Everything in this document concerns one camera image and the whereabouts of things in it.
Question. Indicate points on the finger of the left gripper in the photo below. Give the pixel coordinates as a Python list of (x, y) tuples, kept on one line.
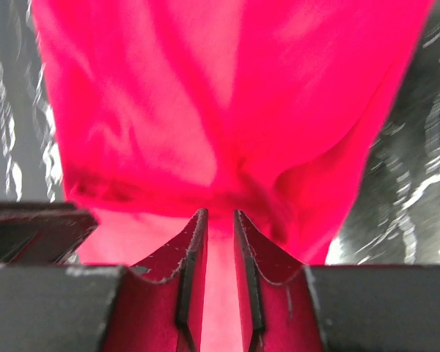
[(41, 232)]

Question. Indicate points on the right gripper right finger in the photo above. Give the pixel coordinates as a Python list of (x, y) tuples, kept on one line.
[(286, 305)]

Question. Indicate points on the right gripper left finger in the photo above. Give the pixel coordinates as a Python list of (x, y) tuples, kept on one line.
[(154, 305)]

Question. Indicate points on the red polo shirt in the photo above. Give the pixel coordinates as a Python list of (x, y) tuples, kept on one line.
[(270, 107)]

